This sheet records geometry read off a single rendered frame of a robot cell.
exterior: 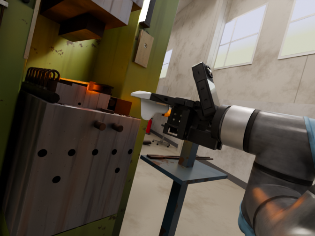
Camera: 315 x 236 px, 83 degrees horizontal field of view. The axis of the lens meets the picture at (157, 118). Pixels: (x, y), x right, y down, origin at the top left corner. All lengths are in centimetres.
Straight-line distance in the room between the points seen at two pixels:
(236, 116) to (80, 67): 103
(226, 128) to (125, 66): 75
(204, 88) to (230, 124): 9
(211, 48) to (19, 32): 459
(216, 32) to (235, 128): 496
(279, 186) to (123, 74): 83
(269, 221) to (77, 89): 62
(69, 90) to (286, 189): 62
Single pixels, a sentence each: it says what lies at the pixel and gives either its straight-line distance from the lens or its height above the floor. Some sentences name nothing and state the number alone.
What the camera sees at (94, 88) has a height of 99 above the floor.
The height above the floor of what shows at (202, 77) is 106.
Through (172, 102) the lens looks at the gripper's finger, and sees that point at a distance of 35.
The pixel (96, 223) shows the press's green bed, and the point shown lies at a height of 46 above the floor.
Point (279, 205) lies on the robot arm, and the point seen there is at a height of 91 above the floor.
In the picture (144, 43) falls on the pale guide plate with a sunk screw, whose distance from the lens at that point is 102.
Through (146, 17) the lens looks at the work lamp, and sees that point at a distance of 102.
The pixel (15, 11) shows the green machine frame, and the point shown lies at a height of 116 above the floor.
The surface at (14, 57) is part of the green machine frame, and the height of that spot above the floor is 102.
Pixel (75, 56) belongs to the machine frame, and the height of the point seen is 116.
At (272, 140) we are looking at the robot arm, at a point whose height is 97.
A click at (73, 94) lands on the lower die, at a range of 68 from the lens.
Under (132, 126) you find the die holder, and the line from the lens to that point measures 77.
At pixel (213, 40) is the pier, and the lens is 513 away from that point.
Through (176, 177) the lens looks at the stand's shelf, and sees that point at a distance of 79.
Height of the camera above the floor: 97
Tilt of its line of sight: 2 degrees down
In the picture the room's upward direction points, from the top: 14 degrees clockwise
